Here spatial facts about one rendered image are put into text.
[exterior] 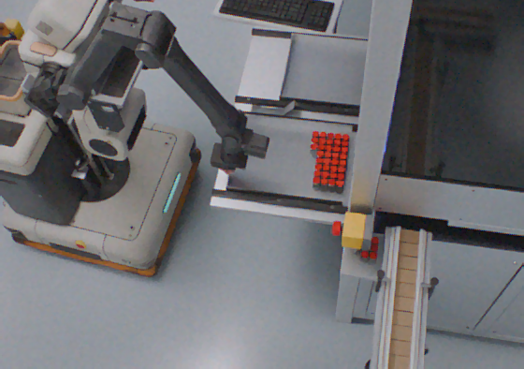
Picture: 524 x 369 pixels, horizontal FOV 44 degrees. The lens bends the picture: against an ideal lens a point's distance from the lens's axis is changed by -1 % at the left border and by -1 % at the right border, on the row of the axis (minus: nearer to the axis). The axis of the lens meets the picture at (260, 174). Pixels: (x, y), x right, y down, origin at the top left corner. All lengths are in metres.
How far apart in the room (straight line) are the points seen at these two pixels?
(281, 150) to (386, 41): 0.87
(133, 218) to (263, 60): 0.86
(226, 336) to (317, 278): 0.44
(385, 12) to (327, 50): 1.09
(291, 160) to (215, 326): 0.97
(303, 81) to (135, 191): 0.91
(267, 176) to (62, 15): 0.73
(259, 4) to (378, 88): 1.20
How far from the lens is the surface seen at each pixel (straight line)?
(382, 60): 1.24
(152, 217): 2.63
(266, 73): 2.17
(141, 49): 1.43
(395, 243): 1.77
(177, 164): 2.73
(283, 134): 2.02
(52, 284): 2.94
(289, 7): 2.42
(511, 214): 1.73
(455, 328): 2.60
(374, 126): 1.41
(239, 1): 2.46
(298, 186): 1.93
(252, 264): 2.78
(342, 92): 2.11
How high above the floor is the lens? 2.58
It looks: 60 degrees down
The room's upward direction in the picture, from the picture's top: 7 degrees counter-clockwise
